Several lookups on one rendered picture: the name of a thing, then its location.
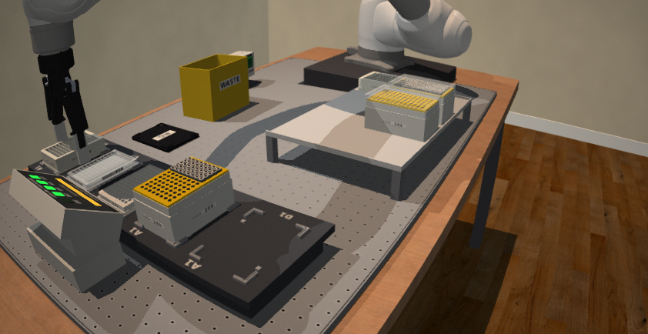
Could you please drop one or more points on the yellow waste bin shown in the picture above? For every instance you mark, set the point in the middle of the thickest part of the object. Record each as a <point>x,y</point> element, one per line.
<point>212,94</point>

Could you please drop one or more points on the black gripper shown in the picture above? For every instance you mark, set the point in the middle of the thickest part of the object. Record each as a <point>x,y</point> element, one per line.
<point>57,66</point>

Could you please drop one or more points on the black flat pad with rg label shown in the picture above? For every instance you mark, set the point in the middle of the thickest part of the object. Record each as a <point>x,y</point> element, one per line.
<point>165,137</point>

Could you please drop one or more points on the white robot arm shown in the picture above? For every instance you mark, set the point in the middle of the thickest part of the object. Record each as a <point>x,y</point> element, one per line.
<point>429,27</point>

